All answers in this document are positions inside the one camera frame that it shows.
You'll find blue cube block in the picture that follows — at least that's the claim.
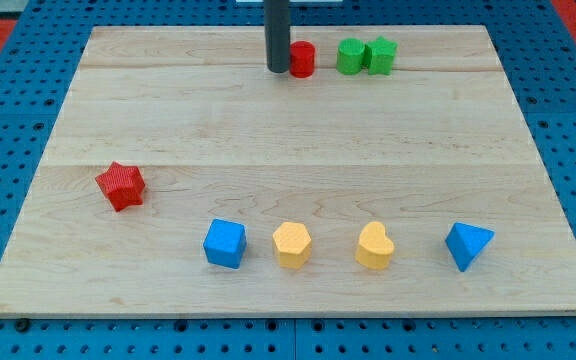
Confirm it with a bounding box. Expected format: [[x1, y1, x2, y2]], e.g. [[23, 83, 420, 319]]
[[203, 219, 247, 269]]

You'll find green star block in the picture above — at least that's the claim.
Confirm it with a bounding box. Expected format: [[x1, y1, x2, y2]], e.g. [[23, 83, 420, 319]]
[[362, 36, 398, 75]]

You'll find blue triangle block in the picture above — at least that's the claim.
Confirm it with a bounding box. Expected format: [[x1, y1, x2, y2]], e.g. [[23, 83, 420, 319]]
[[445, 222, 495, 272]]

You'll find yellow heart block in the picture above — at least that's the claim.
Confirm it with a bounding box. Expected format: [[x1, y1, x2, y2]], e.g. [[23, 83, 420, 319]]
[[355, 221, 395, 270]]

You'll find red cylinder block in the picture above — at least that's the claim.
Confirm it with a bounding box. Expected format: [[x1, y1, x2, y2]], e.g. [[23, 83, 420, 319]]
[[289, 41, 316, 78]]

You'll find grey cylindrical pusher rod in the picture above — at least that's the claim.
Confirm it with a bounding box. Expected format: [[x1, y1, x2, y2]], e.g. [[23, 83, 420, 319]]
[[263, 0, 290, 73]]

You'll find green cylinder block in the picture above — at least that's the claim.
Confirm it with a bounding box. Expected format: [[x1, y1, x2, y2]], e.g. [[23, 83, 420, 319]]
[[336, 38, 365, 75]]

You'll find wooden board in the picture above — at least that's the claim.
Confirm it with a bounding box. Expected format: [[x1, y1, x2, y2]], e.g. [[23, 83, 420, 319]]
[[0, 26, 576, 319]]

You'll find yellow hexagon block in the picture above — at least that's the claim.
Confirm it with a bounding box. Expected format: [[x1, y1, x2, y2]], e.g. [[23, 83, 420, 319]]
[[272, 222, 312, 269]]

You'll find red star block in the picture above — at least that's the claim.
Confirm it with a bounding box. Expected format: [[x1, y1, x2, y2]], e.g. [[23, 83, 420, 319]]
[[95, 162, 145, 212]]

